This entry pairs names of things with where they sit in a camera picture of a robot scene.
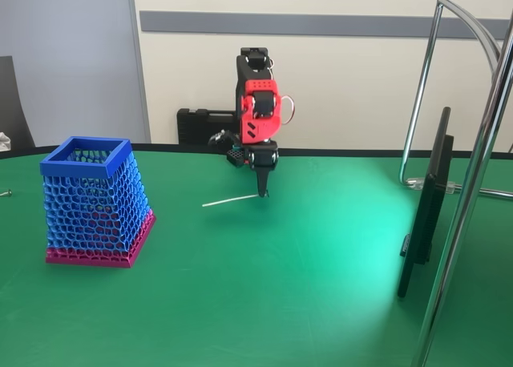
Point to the thin white stick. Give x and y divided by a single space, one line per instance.
228 200

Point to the grey wall rail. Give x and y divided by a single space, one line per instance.
320 24

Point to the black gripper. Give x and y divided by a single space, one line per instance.
262 159

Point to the blue and magenta lattice basket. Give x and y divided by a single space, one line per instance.
92 206

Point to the green table cloth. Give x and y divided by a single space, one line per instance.
256 283

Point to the chrome tube stand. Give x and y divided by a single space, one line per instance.
449 263

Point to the crumpled white cloth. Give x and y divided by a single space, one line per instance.
5 142

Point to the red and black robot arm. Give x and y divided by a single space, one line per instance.
258 126

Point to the black plastic tool case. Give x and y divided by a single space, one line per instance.
200 126

